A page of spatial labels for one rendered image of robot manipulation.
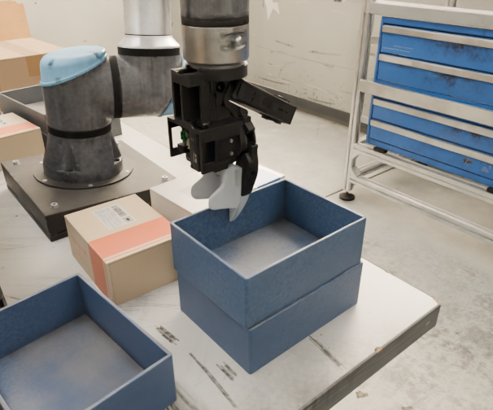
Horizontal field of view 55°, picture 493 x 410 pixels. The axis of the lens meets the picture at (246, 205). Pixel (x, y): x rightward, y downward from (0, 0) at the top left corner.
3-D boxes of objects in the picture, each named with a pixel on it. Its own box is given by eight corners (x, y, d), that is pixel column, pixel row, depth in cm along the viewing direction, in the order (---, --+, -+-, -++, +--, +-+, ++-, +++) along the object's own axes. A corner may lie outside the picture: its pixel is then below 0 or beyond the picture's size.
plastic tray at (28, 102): (2, 111, 128) (-3, 92, 125) (71, 95, 140) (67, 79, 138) (48, 135, 111) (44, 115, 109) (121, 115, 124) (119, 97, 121)
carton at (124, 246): (72, 255, 77) (63, 215, 73) (139, 231, 83) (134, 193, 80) (113, 307, 66) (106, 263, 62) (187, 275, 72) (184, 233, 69)
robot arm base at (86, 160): (102, 150, 105) (99, 105, 100) (137, 173, 95) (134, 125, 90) (32, 163, 96) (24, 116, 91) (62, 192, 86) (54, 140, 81)
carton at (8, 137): (-31, 153, 115) (-40, 123, 111) (19, 140, 122) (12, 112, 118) (-7, 172, 105) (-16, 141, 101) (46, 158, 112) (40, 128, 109)
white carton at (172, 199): (238, 197, 95) (238, 155, 90) (283, 219, 87) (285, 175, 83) (154, 234, 83) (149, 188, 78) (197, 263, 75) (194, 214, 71)
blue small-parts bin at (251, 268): (283, 218, 73) (285, 177, 70) (361, 262, 63) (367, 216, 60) (172, 268, 62) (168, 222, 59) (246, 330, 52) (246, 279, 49)
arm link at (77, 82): (45, 113, 93) (35, 41, 87) (115, 110, 98) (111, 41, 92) (45, 133, 84) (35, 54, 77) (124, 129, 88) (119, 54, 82)
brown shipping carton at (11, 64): (-25, 95, 159) (-39, 45, 151) (40, 83, 172) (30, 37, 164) (8, 115, 140) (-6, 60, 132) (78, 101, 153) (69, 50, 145)
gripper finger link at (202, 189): (186, 220, 65) (183, 158, 60) (221, 207, 68) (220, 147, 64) (200, 229, 63) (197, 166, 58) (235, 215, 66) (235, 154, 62)
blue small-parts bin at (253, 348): (284, 255, 77) (285, 218, 73) (358, 303, 67) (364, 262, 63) (179, 309, 66) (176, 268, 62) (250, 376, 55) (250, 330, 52)
